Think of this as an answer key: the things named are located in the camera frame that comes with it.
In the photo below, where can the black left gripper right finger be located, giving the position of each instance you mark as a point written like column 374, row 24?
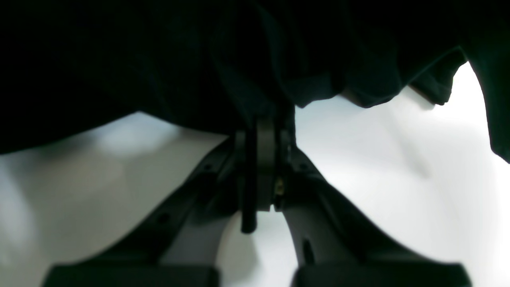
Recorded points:
column 335, row 243

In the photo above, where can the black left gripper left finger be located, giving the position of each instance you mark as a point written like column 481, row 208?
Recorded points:
column 177, row 244

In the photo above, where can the black T-shirt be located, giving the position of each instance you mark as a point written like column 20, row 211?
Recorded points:
column 68, row 66

